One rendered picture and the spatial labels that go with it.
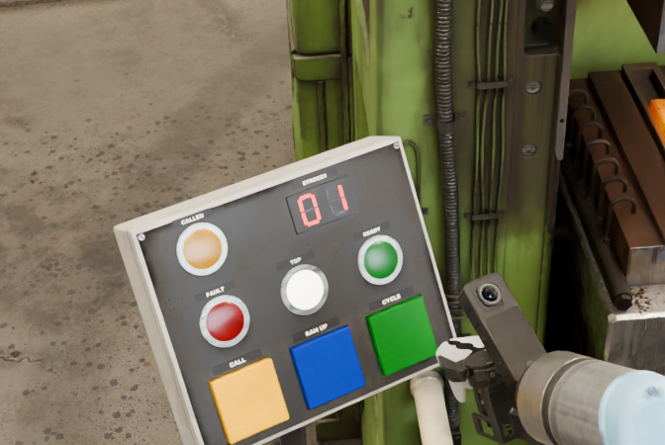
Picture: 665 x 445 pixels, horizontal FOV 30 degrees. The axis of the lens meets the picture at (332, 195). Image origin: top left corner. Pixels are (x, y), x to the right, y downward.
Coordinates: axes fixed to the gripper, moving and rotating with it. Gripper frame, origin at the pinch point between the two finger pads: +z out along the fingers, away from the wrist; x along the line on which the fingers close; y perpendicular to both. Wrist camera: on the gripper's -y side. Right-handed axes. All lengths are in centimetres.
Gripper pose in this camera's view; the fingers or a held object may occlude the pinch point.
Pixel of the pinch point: (446, 344)
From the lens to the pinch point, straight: 137.5
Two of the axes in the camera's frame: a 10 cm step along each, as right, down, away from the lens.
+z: -4.0, -0.4, 9.2
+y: 2.8, 9.5, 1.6
